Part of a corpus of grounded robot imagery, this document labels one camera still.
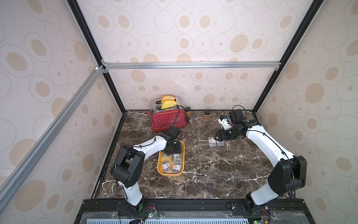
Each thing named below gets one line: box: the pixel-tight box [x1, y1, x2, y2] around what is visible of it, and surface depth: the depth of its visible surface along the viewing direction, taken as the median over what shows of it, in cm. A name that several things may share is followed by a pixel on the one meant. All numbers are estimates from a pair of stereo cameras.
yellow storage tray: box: [157, 140, 186, 177], surface depth 89 cm
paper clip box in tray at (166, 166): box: [161, 160, 172, 173], surface depth 88 cm
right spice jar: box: [204, 110, 211, 123], surface depth 108 cm
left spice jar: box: [185, 106, 192, 119], surface depth 111 cm
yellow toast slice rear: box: [161, 95, 176, 104], surface depth 102 cm
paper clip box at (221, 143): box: [216, 140, 225, 147], surface depth 99 cm
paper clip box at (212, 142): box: [208, 137, 217, 147], surface depth 99 cm
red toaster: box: [147, 98, 188, 132], surface depth 100 cm
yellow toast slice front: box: [161, 100, 178, 110], surface depth 99 cm
